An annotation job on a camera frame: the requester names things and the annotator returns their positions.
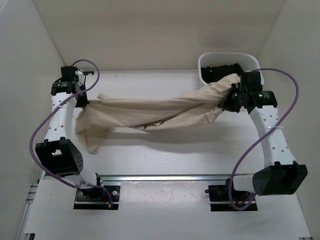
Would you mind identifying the beige trousers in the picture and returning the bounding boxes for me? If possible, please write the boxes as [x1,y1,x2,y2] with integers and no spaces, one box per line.
[75,73,240,154]

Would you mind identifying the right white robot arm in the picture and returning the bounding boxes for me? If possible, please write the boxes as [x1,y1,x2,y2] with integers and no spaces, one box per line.
[221,89,308,200]

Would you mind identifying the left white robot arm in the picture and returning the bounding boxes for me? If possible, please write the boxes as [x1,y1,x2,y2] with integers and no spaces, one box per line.
[29,69,105,200]

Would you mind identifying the black folded trousers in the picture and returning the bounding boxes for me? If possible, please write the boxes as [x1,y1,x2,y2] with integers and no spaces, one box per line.
[200,63,244,84]

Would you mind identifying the small blue label sticker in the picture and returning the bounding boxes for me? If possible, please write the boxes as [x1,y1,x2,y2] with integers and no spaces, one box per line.
[83,71,95,76]

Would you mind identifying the white plastic basket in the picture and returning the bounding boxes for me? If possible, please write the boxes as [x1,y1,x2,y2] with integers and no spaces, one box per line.
[197,51,265,87]

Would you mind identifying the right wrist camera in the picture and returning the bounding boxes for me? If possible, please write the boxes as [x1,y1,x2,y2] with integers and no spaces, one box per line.
[240,71,263,92]

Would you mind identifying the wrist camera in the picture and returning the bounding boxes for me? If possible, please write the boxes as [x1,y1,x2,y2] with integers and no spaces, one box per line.
[60,66,86,86]
[240,71,263,92]

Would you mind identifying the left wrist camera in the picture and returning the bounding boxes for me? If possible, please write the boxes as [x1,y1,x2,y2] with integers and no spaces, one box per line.
[60,66,86,86]

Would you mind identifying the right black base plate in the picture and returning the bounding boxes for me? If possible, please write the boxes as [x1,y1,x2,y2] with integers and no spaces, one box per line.
[204,185,251,212]

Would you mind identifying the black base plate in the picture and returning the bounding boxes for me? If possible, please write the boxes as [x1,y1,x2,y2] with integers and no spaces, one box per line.
[73,185,121,210]
[204,185,251,212]

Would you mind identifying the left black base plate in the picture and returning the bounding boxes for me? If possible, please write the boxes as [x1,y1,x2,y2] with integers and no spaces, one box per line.
[73,185,121,210]

